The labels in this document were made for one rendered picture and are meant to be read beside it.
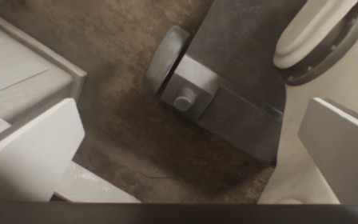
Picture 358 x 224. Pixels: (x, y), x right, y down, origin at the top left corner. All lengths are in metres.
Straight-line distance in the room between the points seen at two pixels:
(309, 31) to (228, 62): 0.20
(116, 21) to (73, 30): 0.17
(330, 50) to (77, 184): 0.44
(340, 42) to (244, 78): 0.23
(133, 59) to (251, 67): 0.40
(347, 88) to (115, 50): 0.64
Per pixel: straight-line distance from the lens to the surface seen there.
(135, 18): 0.69
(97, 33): 0.76
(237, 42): 0.47
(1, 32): 0.97
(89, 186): 0.42
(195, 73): 0.46
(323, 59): 0.31
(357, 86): 0.27
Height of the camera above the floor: 0.63
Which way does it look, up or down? 57 degrees down
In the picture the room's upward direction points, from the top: 157 degrees counter-clockwise
